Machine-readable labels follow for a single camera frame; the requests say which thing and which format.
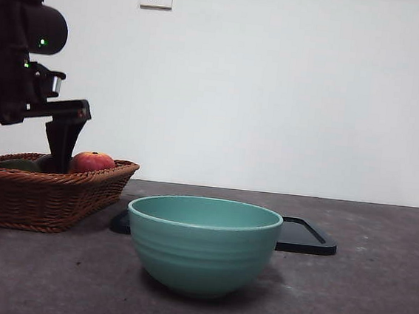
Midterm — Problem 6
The green avocado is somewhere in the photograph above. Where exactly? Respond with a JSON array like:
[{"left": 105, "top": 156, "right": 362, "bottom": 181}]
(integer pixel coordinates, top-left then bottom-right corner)
[{"left": 0, "top": 157, "right": 43, "bottom": 174}]

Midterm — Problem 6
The teal ribbed bowl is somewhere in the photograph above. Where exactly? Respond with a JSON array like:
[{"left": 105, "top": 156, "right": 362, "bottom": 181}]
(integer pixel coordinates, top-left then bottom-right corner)
[{"left": 119, "top": 189, "right": 286, "bottom": 307}]

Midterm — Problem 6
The dark red plum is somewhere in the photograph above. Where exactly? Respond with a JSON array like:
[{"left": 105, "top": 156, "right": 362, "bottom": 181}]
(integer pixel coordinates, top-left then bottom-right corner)
[{"left": 36, "top": 154, "right": 57, "bottom": 174}]

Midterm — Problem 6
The red apple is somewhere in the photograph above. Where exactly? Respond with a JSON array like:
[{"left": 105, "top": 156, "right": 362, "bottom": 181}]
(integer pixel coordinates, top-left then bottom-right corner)
[{"left": 68, "top": 149, "right": 117, "bottom": 177}]

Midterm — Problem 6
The brown wicker basket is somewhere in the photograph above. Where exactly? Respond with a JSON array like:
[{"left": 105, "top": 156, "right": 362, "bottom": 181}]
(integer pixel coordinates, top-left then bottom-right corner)
[{"left": 0, "top": 148, "right": 140, "bottom": 242}]

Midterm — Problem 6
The black rectangular tray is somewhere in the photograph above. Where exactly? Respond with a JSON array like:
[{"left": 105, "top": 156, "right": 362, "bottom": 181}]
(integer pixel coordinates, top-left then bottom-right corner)
[{"left": 109, "top": 199, "right": 341, "bottom": 257}]

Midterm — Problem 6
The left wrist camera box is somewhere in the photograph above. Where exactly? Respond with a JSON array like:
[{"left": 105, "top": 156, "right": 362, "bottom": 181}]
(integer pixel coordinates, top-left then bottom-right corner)
[{"left": 27, "top": 61, "right": 68, "bottom": 100}]

